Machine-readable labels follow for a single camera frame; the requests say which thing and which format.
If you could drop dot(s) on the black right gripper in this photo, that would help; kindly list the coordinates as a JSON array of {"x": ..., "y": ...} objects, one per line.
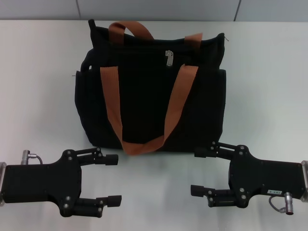
[{"x": 264, "y": 178}]

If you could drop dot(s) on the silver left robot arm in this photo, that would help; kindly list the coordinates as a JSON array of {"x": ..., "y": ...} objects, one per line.
[{"x": 2, "y": 184}]

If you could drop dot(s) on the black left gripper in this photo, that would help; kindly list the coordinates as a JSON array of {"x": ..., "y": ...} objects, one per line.
[{"x": 41, "y": 184}]

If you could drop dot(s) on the silver metal zipper pull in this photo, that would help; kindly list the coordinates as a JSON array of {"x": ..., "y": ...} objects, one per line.
[{"x": 169, "y": 59}]

